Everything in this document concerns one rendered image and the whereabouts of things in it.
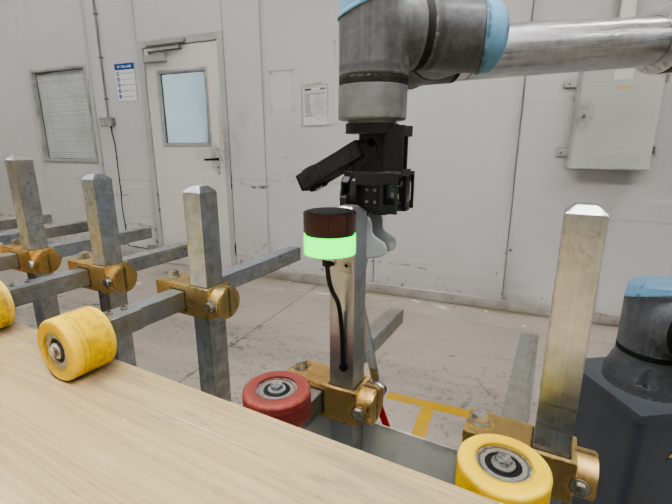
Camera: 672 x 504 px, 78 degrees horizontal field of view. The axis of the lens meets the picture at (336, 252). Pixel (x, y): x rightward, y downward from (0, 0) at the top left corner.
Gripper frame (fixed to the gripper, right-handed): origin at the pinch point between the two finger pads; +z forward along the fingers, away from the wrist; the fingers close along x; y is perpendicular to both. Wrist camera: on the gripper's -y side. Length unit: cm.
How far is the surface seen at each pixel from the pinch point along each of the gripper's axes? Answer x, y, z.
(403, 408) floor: 110, -27, 101
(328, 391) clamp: -10.3, 0.9, 14.8
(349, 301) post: -9.5, 3.6, 1.7
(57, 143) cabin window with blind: 220, -473, -21
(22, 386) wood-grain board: -31.8, -29.3, 11.0
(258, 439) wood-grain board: -25.8, 1.7, 11.0
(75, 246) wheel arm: 2, -75, 6
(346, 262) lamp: -9.9, 3.4, -3.4
